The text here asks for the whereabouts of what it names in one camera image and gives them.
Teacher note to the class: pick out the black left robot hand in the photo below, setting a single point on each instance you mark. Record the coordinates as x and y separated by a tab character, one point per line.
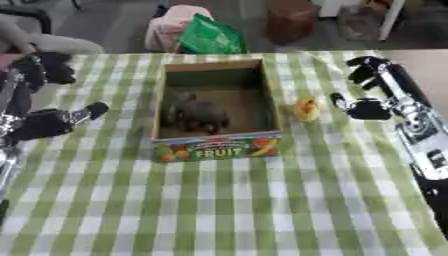
41	123

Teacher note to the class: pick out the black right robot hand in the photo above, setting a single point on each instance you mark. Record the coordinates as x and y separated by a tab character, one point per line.
373	106

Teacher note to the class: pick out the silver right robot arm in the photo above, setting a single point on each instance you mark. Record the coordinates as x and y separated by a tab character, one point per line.
424	146

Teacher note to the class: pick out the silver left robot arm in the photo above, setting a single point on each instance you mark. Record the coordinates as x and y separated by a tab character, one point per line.
7	156

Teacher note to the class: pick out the brown cardboard box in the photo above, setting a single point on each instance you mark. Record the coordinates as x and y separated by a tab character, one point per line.
291	20

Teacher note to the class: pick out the cardboard box with printed front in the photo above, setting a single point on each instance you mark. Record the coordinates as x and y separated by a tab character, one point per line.
217	111

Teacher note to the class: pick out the yellow toy fruit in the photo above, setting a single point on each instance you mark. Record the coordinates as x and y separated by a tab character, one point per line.
306	108

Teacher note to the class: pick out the white table leg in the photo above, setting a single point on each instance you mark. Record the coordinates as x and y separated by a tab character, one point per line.
392	20

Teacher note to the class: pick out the grey office chair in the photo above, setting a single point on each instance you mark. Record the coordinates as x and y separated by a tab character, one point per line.
35	31

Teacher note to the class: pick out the dark grey toy animal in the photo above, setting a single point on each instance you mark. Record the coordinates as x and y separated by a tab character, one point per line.
195	113

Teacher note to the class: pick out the pink cloth covered chair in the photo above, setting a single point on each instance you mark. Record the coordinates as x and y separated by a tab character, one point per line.
166	28

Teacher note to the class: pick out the green bag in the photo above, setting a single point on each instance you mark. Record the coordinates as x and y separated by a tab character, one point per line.
211	36

